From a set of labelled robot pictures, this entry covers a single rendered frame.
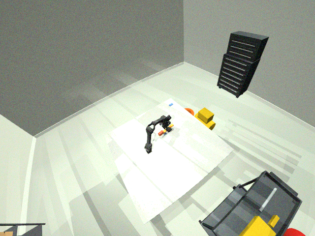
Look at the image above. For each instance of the orange rectangular bar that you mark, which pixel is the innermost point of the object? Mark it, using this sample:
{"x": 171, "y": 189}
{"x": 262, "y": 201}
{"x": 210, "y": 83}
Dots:
{"x": 162, "y": 132}

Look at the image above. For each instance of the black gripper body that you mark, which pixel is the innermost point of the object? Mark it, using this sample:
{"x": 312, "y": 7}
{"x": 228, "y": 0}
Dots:
{"x": 166, "y": 126}

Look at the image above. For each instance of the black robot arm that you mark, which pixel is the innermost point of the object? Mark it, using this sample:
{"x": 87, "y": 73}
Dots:
{"x": 163, "y": 119}

